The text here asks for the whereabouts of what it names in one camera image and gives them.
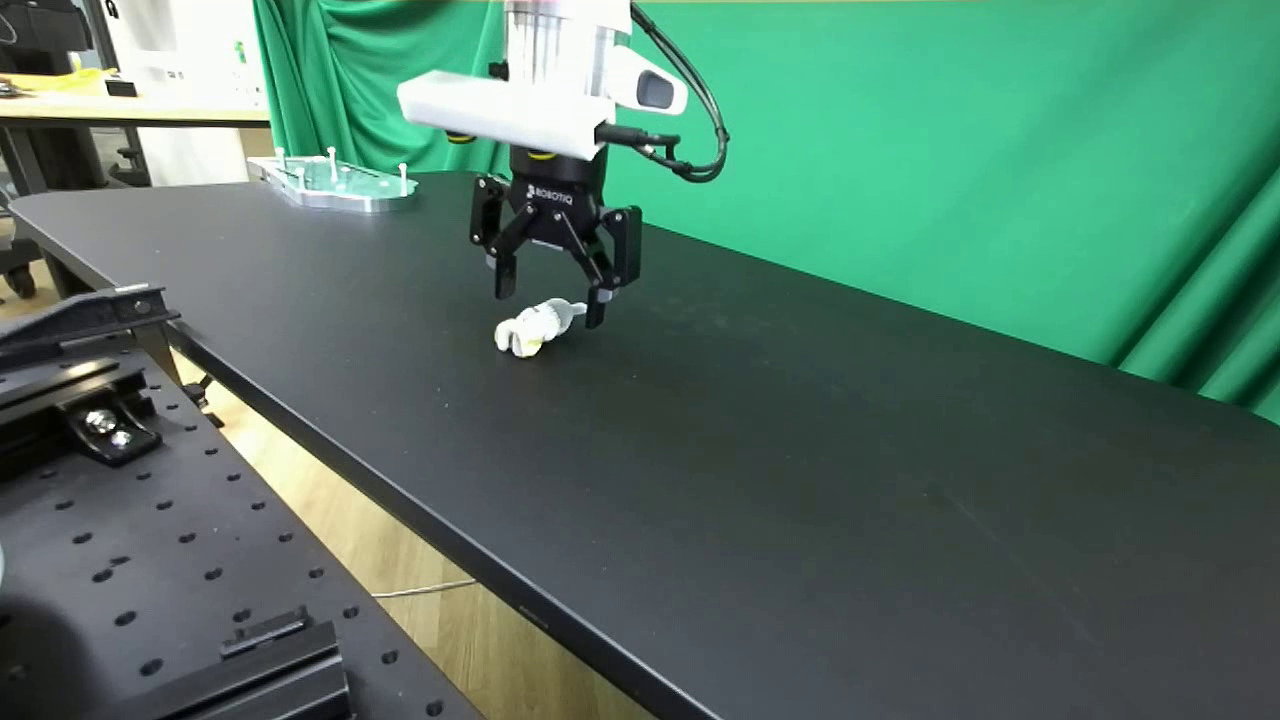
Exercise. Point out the white toy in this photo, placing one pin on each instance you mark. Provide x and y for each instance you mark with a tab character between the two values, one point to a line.
538	326

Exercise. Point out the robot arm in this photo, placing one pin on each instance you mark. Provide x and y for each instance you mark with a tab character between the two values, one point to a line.
560	40

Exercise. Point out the clear acrylic peg board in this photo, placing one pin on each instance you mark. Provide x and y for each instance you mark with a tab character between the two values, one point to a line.
335	183

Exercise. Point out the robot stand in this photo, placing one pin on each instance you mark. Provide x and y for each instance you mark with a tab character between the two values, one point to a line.
150	520

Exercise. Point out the green backdrop curtain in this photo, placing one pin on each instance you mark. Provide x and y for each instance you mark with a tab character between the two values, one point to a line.
900	180

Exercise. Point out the wooden desk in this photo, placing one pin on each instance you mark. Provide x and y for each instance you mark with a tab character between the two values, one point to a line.
120	108

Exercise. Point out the office chair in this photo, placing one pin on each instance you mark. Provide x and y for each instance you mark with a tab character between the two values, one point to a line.
45	30

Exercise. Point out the white cabinet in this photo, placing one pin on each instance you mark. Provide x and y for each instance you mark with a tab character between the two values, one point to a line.
185	70

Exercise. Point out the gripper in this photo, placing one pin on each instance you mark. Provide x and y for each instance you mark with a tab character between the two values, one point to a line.
553	190

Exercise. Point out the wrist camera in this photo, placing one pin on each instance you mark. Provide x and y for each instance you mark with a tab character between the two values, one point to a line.
500	112

